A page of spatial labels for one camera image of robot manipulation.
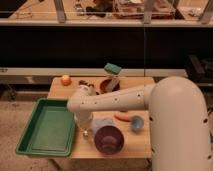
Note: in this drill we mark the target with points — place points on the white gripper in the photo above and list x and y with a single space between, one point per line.
84 120

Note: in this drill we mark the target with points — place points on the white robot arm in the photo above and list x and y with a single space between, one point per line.
179 129

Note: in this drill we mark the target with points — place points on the purple bowl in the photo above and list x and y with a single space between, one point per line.
109 140

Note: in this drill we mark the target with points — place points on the brown bowl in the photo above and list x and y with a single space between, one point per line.
109 85

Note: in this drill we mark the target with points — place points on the light blue cloth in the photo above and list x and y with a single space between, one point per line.
98 123

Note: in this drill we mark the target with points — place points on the green plastic tray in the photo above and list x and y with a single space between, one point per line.
50 130

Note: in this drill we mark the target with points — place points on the orange carrot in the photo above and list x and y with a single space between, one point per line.
122 117

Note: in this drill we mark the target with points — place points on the orange fruit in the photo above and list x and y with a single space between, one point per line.
66 80

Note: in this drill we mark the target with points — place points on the small blue cup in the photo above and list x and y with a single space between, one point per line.
137 123

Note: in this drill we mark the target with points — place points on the green sponge block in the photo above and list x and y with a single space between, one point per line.
112 68

